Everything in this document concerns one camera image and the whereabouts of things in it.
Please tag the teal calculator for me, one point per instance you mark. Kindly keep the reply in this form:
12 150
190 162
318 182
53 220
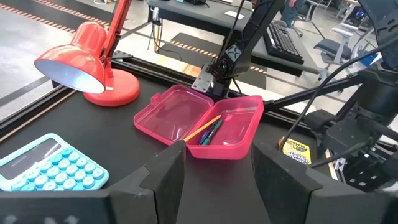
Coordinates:
53 165

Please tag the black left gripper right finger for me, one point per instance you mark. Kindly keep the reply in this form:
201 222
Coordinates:
289 193

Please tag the white paper sheet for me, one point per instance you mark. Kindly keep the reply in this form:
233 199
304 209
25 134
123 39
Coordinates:
234 15

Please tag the black keyboard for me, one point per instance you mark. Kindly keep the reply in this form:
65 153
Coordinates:
283 40

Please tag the green pen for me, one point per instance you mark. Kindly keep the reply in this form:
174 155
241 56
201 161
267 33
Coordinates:
216 125

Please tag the red desk lamp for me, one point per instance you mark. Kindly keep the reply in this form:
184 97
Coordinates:
77 59

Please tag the long yellow pencil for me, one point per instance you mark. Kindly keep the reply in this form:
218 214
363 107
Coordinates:
203 127

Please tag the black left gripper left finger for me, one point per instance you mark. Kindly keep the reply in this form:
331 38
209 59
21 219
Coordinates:
161 186

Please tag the grey desk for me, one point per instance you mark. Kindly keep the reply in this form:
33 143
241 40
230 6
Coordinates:
199 15
308 67

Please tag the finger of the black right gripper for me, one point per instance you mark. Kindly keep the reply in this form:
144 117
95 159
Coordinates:
320 119

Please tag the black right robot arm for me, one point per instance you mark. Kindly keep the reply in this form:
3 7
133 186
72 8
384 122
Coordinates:
248 37

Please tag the person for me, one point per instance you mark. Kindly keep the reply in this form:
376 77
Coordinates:
290 12

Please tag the yellow crayon box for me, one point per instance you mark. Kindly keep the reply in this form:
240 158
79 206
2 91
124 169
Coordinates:
297 152

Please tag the pink plastic pencil box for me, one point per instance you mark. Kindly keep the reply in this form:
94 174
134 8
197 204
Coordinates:
174 115

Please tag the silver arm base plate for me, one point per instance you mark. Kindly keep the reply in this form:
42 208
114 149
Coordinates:
202 79

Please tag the grey office chair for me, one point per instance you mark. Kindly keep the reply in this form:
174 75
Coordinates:
331 46

